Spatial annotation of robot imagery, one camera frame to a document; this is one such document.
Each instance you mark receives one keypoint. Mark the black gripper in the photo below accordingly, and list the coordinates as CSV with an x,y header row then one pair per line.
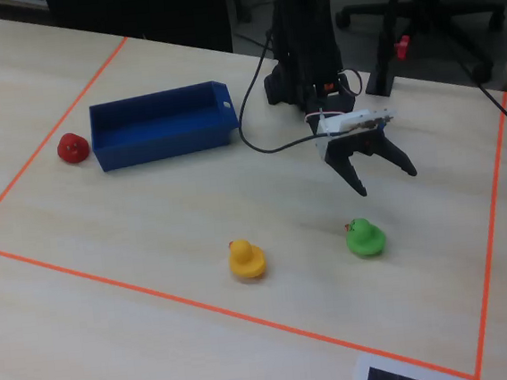
x,y
352,148

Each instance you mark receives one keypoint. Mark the green rubber duck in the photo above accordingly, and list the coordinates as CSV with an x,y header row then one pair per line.
x,y
365,240

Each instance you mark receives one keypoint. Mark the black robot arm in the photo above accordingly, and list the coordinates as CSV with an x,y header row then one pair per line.
x,y
306,36

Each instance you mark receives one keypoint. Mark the yellow rubber duck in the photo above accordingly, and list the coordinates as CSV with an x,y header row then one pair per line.
x,y
247,260

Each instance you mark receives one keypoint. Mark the blue plastic box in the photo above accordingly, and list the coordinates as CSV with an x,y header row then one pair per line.
x,y
162,127

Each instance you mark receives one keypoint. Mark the red rubber duck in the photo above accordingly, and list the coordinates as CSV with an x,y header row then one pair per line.
x,y
73,149

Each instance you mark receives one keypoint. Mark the black table clamp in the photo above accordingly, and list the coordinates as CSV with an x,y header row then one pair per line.
x,y
384,51

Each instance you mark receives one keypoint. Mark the black office chair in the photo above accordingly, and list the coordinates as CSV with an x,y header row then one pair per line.
x,y
442,5

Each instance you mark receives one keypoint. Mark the long orange tape strip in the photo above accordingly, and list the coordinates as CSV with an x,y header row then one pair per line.
x,y
229,309

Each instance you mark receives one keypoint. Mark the white paper with black bar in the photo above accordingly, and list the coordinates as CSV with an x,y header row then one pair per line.
x,y
401,373

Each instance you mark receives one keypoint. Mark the white gripper camera box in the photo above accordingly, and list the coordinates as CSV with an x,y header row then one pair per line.
x,y
346,123

